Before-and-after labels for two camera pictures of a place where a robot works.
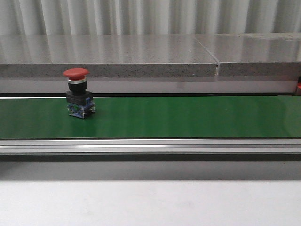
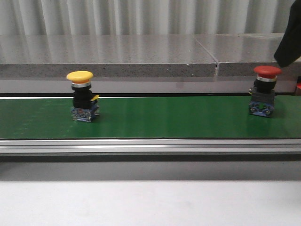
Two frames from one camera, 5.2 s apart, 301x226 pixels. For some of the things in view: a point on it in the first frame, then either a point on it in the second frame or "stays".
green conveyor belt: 149,117 stays
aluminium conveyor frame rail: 227,149 stays
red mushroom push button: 80,102 → 262,94
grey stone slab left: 148,55 stays
